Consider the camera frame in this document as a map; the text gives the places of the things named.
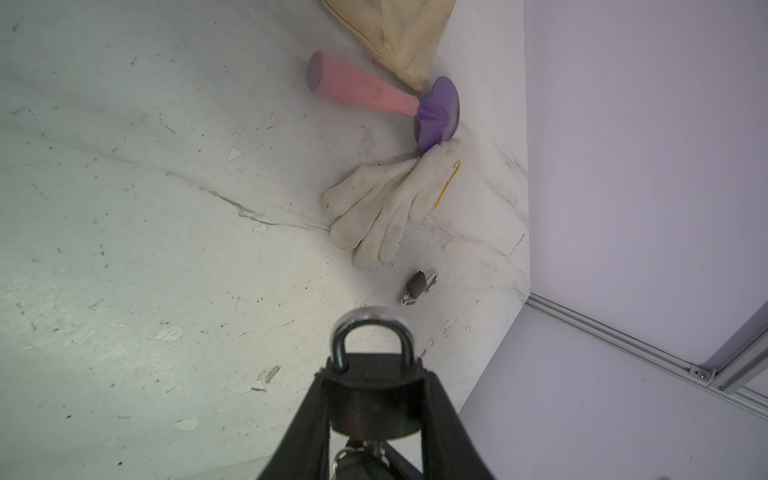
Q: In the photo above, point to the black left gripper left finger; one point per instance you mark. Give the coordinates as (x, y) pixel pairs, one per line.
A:
(303, 453)

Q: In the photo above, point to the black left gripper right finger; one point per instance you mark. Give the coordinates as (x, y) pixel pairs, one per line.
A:
(447, 451)

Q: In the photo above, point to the black padlock silver shackle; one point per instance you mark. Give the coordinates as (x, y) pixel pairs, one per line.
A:
(417, 286)

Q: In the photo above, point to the white knit glove yellow cuff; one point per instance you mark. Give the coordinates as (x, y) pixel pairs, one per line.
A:
(372, 206)

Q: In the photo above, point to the purple trowel pink handle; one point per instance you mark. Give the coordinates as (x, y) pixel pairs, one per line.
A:
(436, 117)

